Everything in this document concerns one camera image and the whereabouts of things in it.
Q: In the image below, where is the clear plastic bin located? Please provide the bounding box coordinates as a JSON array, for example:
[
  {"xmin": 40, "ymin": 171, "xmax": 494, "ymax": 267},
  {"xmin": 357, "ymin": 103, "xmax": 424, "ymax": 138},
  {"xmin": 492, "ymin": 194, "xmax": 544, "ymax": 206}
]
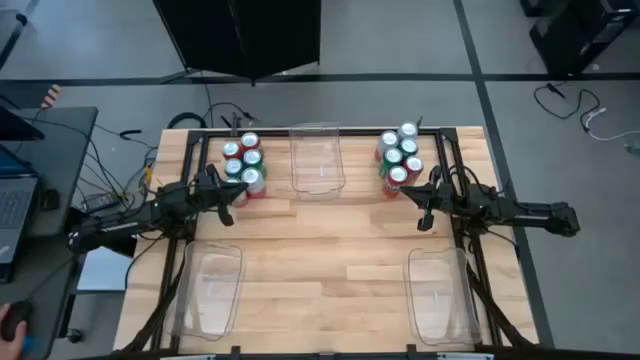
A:
[
  {"xmin": 167, "ymin": 239, "xmax": 246, "ymax": 342},
  {"xmin": 288, "ymin": 123, "xmax": 347, "ymax": 202},
  {"xmin": 403, "ymin": 246, "xmax": 482, "ymax": 347}
]

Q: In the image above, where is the Spindrift raspberry lime can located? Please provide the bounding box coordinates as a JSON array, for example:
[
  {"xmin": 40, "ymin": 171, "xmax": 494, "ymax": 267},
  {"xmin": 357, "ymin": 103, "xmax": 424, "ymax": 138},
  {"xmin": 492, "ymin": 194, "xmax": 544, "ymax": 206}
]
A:
[
  {"xmin": 227, "ymin": 177, "xmax": 250, "ymax": 209},
  {"xmin": 240, "ymin": 166, "xmax": 268, "ymax": 200},
  {"xmin": 374, "ymin": 129, "xmax": 401, "ymax": 163},
  {"xmin": 397, "ymin": 120, "xmax": 420, "ymax": 141}
]

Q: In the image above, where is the white floor cable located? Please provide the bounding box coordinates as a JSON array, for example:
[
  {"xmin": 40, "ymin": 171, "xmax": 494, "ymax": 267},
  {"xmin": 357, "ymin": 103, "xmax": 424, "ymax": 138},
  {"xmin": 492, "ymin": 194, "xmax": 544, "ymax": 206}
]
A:
[{"xmin": 582, "ymin": 106, "xmax": 640, "ymax": 142}]

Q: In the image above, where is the grey desk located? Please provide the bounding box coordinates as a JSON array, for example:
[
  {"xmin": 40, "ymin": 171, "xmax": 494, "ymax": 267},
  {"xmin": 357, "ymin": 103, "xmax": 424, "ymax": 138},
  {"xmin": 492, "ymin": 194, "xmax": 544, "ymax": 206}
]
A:
[{"xmin": 0, "ymin": 106, "xmax": 99, "ymax": 360}]

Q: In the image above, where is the black panel screen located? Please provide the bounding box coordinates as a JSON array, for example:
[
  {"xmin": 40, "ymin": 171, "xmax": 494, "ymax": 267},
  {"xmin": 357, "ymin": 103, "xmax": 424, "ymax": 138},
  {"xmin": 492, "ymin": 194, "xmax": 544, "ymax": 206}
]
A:
[{"xmin": 152, "ymin": 0, "xmax": 322, "ymax": 85}]

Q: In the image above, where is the white sheet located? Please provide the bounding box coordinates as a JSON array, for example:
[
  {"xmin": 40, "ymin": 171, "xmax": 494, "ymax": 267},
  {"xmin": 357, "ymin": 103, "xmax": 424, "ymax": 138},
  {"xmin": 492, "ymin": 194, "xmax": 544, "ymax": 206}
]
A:
[{"xmin": 76, "ymin": 244, "xmax": 137, "ymax": 294}]

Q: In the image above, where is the black laptop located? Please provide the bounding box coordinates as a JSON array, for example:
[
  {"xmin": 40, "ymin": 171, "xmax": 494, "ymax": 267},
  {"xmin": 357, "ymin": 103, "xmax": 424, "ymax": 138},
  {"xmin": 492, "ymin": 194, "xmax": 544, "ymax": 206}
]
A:
[{"xmin": 0, "ymin": 143, "xmax": 40, "ymax": 284}]

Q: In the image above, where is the orange black striped object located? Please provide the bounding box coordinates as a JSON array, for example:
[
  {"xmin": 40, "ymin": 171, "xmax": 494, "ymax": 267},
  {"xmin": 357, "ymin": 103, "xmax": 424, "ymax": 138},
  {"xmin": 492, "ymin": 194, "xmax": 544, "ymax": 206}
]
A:
[{"xmin": 40, "ymin": 83, "xmax": 63, "ymax": 110}]

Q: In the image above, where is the black computer mouse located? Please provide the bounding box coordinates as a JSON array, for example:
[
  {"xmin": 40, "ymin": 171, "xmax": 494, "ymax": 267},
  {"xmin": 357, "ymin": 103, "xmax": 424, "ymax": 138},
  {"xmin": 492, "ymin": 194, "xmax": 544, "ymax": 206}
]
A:
[{"xmin": 0, "ymin": 299, "xmax": 34, "ymax": 344}]

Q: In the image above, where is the small black desk device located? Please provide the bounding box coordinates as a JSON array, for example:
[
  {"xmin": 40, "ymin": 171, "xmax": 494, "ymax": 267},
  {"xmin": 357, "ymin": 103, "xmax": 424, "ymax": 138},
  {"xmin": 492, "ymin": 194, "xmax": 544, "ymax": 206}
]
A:
[{"xmin": 39, "ymin": 188, "xmax": 61, "ymax": 211}]

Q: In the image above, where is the black floor cable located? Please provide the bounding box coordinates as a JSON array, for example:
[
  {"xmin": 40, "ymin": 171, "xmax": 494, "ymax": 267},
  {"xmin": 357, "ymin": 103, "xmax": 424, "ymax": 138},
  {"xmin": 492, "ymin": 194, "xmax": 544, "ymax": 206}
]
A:
[{"xmin": 533, "ymin": 81, "xmax": 601, "ymax": 132}]

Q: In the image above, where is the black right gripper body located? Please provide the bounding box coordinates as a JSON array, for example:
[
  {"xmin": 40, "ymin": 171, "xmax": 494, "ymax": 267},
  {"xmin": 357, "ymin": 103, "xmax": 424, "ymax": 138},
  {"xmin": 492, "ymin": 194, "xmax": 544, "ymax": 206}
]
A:
[{"xmin": 430, "ymin": 182, "xmax": 459, "ymax": 211}]

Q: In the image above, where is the black computer tower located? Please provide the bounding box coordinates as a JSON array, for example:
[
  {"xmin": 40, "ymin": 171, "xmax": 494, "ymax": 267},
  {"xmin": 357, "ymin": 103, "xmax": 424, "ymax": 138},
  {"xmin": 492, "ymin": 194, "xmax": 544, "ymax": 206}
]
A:
[{"xmin": 528, "ymin": 0, "xmax": 640, "ymax": 77}]

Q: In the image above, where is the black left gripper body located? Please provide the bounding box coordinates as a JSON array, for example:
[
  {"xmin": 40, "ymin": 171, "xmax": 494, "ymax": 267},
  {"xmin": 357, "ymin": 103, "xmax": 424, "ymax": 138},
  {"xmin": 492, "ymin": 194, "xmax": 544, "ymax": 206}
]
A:
[{"xmin": 192, "ymin": 172, "xmax": 225, "ymax": 207}]

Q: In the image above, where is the black monitor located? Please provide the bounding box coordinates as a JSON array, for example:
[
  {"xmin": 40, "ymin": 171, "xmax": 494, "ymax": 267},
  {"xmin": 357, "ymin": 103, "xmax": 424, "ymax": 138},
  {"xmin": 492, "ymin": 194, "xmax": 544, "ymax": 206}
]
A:
[{"xmin": 0, "ymin": 106, "xmax": 46, "ymax": 143}]

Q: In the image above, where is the green Sprite soda can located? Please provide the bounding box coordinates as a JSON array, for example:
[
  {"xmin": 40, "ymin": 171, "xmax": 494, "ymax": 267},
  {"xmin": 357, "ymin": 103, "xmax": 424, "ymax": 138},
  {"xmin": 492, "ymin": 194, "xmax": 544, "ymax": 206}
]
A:
[
  {"xmin": 398, "ymin": 137, "xmax": 420, "ymax": 159},
  {"xmin": 223, "ymin": 157, "xmax": 245, "ymax": 179},
  {"xmin": 378, "ymin": 147, "xmax": 405, "ymax": 180},
  {"xmin": 242, "ymin": 148, "xmax": 268, "ymax": 176}
]

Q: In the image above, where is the black coiled cable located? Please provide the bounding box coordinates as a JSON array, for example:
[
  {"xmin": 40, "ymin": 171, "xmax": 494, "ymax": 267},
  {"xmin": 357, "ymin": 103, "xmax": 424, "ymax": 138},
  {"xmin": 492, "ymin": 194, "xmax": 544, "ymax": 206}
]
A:
[{"xmin": 166, "ymin": 111, "xmax": 208, "ymax": 130}]

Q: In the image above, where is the person's hand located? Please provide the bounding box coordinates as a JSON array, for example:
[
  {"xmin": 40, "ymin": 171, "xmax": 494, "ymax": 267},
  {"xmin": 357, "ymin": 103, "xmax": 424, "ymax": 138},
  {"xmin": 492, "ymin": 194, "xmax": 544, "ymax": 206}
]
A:
[{"xmin": 0, "ymin": 303, "xmax": 29, "ymax": 360}]

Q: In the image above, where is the black furniture leg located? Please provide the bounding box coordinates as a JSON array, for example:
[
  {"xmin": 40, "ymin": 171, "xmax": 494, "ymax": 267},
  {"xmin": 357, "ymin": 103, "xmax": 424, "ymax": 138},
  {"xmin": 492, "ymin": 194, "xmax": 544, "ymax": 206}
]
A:
[{"xmin": 0, "ymin": 10, "xmax": 29, "ymax": 71}]

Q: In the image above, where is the black power adapter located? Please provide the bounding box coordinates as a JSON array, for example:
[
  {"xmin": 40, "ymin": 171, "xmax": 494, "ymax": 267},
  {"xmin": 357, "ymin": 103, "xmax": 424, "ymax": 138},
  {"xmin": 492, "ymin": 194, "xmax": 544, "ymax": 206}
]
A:
[{"xmin": 81, "ymin": 192, "xmax": 122, "ymax": 214}]

